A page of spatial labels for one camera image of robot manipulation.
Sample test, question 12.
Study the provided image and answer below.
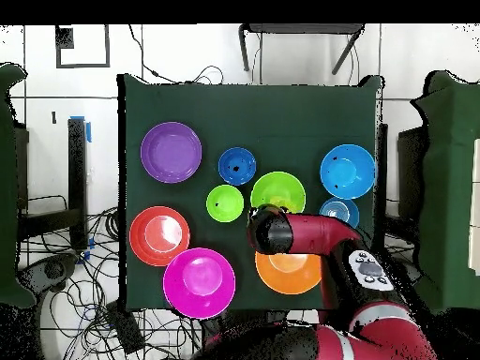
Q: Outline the black metal frame stool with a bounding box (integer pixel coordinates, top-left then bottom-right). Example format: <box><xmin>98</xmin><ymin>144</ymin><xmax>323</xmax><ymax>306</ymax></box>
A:
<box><xmin>238</xmin><ymin>22</ymin><xmax>367</xmax><ymax>75</ymax></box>

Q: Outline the black stand with blue tape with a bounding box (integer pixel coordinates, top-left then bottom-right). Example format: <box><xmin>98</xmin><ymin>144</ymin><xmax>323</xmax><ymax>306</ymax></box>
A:
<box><xmin>18</xmin><ymin>115</ymin><xmax>93</xmax><ymax>251</ymax></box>

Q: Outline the black cable tangle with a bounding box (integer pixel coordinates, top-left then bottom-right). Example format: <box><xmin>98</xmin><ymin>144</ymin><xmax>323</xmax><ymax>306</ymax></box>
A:
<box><xmin>16</xmin><ymin>194</ymin><xmax>203</xmax><ymax>360</ymax></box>

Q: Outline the low ribbed blue bowl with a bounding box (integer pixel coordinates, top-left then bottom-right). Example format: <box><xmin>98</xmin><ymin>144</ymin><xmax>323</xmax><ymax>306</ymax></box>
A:
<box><xmin>319</xmin><ymin>197</ymin><xmax>360</xmax><ymax>230</ymax></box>

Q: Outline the small dark blue bowl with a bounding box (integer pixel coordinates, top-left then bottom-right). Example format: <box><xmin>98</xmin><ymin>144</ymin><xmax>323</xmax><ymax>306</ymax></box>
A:
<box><xmin>217</xmin><ymin>146</ymin><xmax>258</xmax><ymax>187</ymax></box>

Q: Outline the white box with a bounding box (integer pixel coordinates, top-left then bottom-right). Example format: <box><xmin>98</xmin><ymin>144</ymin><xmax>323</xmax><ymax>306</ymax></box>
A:
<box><xmin>467</xmin><ymin>137</ymin><xmax>480</xmax><ymax>278</ymax></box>

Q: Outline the small green bowl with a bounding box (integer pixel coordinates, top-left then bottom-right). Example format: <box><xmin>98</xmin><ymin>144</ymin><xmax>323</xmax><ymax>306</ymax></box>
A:
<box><xmin>205</xmin><ymin>184</ymin><xmax>246</xmax><ymax>224</ymax></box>

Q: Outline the red bowl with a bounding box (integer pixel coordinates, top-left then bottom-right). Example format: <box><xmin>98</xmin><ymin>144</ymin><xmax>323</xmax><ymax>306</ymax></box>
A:
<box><xmin>128</xmin><ymin>205</ymin><xmax>191</xmax><ymax>268</ymax></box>

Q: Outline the dark green tablecloth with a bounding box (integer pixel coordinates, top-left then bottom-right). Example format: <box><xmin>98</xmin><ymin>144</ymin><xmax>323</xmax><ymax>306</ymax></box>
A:
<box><xmin>116</xmin><ymin>72</ymin><xmax>383</xmax><ymax>314</ymax></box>

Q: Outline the grey chair base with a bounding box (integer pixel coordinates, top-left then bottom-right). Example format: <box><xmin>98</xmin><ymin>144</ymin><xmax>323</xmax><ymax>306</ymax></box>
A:
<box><xmin>17</xmin><ymin>252</ymin><xmax>79</xmax><ymax>297</ymax></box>

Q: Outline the purple bowl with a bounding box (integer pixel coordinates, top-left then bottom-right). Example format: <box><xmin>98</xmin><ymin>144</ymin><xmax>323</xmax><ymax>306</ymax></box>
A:
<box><xmin>140</xmin><ymin>121</ymin><xmax>203</xmax><ymax>185</ymax></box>

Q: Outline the large green bowl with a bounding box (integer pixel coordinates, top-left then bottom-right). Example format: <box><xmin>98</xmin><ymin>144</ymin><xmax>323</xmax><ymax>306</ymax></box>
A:
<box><xmin>249</xmin><ymin>171</ymin><xmax>308</xmax><ymax>215</ymax></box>

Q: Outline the black power box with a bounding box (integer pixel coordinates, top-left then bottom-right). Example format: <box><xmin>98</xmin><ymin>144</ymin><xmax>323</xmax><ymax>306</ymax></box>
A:
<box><xmin>105</xmin><ymin>299</ymin><xmax>146</xmax><ymax>355</ymax></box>

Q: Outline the large light blue bowl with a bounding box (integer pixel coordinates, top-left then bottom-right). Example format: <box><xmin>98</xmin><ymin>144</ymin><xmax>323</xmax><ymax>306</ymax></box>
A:
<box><xmin>319</xmin><ymin>143</ymin><xmax>377</xmax><ymax>201</ymax></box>

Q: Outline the green cloth covered table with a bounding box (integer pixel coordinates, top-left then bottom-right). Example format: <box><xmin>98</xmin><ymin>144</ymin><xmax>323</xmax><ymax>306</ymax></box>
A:
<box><xmin>0</xmin><ymin>62</ymin><xmax>37</xmax><ymax>309</ymax></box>
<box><xmin>410</xmin><ymin>69</ymin><xmax>480</xmax><ymax>315</ymax></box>

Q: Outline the pink bowl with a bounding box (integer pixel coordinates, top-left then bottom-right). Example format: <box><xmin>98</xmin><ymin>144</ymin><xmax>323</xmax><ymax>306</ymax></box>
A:
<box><xmin>162</xmin><ymin>247</ymin><xmax>237</xmax><ymax>321</ymax></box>

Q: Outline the orange bowl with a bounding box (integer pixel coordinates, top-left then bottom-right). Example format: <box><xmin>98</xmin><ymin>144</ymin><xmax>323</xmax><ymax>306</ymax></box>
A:
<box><xmin>254</xmin><ymin>250</ymin><xmax>323</xmax><ymax>296</ymax></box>

